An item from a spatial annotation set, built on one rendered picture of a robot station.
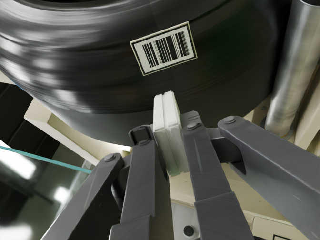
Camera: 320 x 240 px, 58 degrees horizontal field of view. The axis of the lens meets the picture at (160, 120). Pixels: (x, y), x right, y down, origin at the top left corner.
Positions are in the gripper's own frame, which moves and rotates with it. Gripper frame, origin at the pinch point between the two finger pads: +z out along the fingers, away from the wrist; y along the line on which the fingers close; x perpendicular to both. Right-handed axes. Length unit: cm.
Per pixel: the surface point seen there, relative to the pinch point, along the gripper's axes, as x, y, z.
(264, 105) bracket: -16.8, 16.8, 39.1
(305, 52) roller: -2.2, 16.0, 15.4
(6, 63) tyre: 7.3, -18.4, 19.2
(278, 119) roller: -15.4, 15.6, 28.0
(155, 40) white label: 4.6, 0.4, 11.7
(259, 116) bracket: -18.2, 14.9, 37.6
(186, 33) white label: 4.4, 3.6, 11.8
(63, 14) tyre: 10.2, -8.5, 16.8
